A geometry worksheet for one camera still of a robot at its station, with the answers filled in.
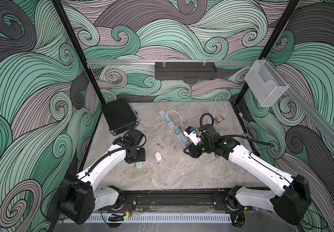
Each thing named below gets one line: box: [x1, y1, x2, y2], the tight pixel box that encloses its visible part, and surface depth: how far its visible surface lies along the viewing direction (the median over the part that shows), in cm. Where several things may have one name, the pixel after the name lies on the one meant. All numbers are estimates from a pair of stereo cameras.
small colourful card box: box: [213, 114, 227, 125], surface depth 109 cm
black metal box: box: [101, 97, 140, 136], surface depth 106 cm
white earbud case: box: [154, 151, 162, 161], surface depth 89 cm
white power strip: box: [158, 109, 189, 148], surface depth 106 cm
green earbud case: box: [135, 161, 143, 170], surface depth 86 cm
